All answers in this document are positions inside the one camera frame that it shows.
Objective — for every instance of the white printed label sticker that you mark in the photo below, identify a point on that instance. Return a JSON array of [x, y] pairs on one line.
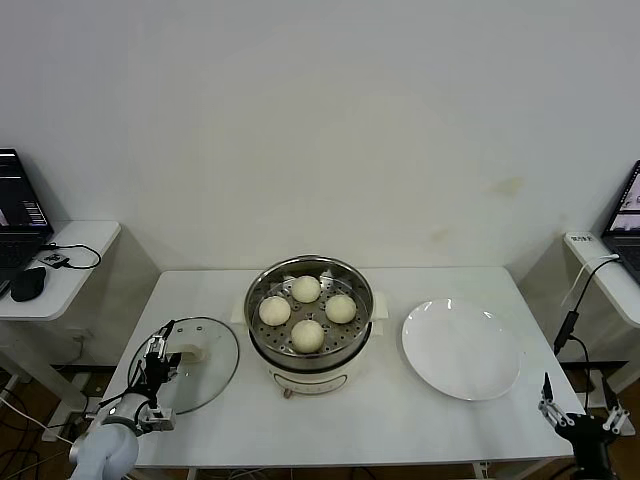
[[582, 238]]

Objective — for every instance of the white steamed baozi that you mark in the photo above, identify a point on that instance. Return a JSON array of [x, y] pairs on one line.
[[307, 336], [340, 308], [274, 310], [305, 289]]

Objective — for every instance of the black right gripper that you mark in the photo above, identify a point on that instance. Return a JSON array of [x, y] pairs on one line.
[[590, 435]]

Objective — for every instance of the white side desk with mouse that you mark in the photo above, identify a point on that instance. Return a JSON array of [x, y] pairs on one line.
[[75, 280]]

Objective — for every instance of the black computer mouse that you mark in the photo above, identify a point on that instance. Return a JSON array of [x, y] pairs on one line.
[[27, 285]]

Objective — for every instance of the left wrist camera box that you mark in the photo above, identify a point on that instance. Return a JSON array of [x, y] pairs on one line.
[[159, 420]]

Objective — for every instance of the white side desk with label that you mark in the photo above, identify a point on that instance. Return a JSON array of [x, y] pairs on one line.
[[615, 300]]

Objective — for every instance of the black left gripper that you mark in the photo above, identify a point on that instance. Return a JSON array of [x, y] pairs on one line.
[[152, 375]]

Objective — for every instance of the cream electric cooking pot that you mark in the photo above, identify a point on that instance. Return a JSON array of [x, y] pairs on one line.
[[310, 380]]

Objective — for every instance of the black laptop with dark screen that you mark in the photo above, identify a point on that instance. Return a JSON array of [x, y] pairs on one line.
[[20, 200]]

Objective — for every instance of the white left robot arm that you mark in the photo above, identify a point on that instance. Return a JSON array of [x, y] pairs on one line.
[[107, 450]]

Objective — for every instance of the round white plate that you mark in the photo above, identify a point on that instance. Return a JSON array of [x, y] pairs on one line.
[[460, 350]]

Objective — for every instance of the round glass pot lid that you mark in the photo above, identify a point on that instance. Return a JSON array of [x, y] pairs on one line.
[[210, 380]]

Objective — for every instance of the black laptop with bright screen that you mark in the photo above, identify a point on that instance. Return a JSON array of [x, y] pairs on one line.
[[627, 220]]

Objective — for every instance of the perforated steel steamer basket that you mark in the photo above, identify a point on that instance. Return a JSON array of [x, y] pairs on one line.
[[360, 300]]

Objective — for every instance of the small black usb adapter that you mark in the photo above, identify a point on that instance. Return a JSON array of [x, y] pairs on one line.
[[54, 260]]

